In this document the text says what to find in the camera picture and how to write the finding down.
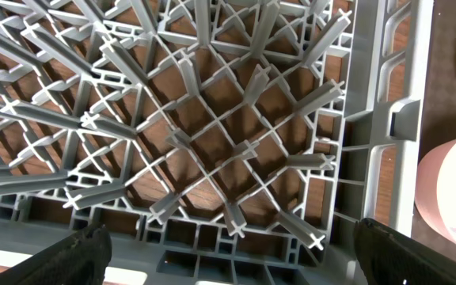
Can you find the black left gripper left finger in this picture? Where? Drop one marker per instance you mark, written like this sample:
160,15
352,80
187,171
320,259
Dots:
80,258

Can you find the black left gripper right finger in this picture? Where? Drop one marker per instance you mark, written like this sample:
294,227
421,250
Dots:
387,256

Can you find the white pink-rimmed bowl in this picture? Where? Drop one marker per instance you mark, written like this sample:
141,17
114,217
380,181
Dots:
435,195

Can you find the grey plastic dishwasher rack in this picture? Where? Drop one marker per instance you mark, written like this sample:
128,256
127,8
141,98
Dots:
219,142

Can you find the dark brown serving tray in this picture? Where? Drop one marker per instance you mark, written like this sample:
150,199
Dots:
439,118

